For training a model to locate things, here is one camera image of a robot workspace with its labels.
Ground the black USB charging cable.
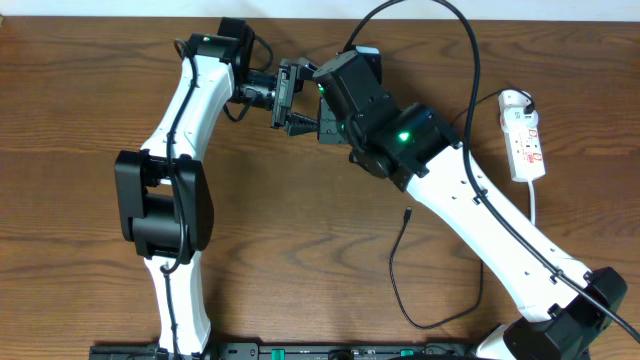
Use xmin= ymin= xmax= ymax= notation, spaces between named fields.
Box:
xmin=388 ymin=87 xmax=536 ymax=331

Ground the white power strip cord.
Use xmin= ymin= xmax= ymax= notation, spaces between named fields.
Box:
xmin=526 ymin=180 xmax=538 ymax=226

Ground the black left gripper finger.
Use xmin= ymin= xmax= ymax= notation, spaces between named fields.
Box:
xmin=285 ymin=113 xmax=319 ymax=137
xmin=298 ymin=58 xmax=318 ymax=81

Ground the white power strip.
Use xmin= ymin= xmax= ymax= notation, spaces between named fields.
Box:
xmin=500 ymin=108 xmax=546 ymax=183

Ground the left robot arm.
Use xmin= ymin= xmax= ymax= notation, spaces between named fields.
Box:
xmin=111 ymin=18 xmax=317 ymax=359

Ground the white USB charger adapter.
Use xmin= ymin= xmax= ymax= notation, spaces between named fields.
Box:
xmin=498 ymin=88 xmax=535 ymax=115

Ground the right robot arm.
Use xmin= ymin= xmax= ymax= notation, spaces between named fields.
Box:
xmin=313 ymin=50 xmax=627 ymax=359

